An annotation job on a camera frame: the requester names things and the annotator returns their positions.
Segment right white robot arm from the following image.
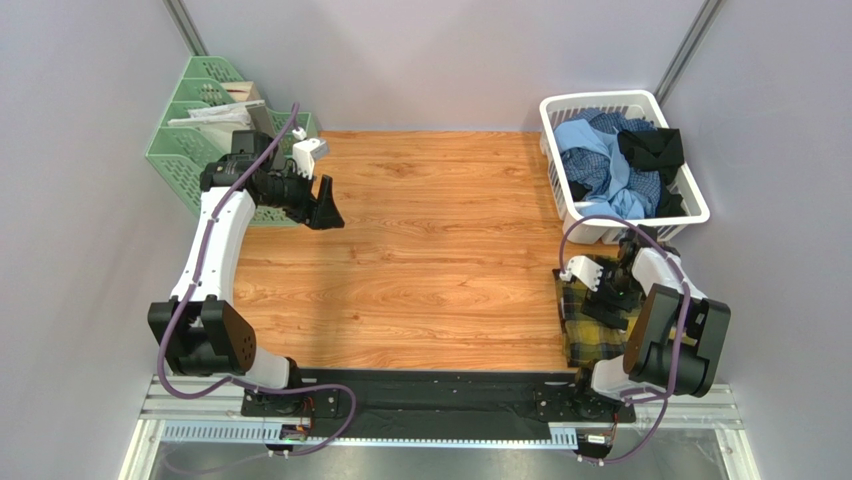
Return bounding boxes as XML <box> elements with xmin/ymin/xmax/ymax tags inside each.
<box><xmin>576</xmin><ymin>227</ymin><xmax>731</xmax><ymax>404</ymax></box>

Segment blue checked shirt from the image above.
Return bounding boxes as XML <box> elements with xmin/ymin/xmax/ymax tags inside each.
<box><xmin>554</xmin><ymin>108</ymin><xmax>661</xmax><ymax>220</ymax></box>

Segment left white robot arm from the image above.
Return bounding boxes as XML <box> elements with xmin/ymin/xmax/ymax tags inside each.
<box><xmin>147</xmin><ymin>128</ymin><xmax>345</xmax><ymax>399</ymax></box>

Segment aluminium rail frame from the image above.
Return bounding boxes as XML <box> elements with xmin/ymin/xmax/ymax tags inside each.
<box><xmin>121</xmin><ymin>369</ymin><xmax>759</xmax><ymax>479</ymax></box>

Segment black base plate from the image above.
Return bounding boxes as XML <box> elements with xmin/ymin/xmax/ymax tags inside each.
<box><xmin>240</xmin><ymin>368</ymin><xmax>636</xmax><ymax>441</ymax></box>

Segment light blue shirt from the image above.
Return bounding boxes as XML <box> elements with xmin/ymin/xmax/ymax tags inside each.
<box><xmin>554</xmin><ymin>119</ymin><xmax>650</xmax><ymax>220</ymax></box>

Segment green file organizer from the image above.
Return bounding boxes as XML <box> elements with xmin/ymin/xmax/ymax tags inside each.
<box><xmin>146</xmin><ymin>56</ymin><xmax>290</xmax><ymax>216</ymax></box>

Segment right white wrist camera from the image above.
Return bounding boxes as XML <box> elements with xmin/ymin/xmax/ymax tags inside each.
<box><xmin>559</xmin><ymin>255</ymin><xmax>604</xmax><ymax>292</ymax></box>

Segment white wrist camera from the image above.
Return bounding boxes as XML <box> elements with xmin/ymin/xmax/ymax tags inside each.
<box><xmin>291</xmin><ymin>127</ymin><xmax>330</xmax><ymax>180</ymax></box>
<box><xmin>559</xmin><ymin>255</ymin><xmax>604</xmax><ymax>292</ymax></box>

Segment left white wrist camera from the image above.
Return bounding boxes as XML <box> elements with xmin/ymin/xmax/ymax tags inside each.
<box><xmin>291</xmin><ymin>127</ymin><xmax>330</xmax><ymax>180</ymax></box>

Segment papers in organizer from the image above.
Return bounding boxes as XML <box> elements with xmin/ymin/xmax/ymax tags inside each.
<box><xmin>167</xmin><ymin>81</ymin><xmax>265</xmax><ymax>152</ymax></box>

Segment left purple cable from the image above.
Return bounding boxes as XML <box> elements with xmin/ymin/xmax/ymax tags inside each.
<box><xmin>155</xmin><ymin>101</ymin><xmax>357</xmax><ymax>459</ymax></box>

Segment grey folder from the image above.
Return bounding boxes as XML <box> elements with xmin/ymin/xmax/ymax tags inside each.
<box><xmin>246</xmin><ymin>105</ymin><xmax>278</xmax><ymax>138</ymax></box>

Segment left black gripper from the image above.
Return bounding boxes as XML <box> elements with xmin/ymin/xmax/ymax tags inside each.
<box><xmin>258</xmin><ymin>162</ymin><xmax>344</xmax><ymax>230</ymax></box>

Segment yellow plaid long sleeve shirt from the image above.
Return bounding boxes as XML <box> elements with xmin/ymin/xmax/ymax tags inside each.
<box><xmin>553</xmin><ymin>248</ymin><xmax>688</xmax><ymax>368</ymax></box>

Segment black garment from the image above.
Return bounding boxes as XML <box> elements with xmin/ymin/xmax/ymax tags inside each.
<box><xmin>569</xmin><ymin>129</ymin><xmax>685</xmax><ymax>218</ymax></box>

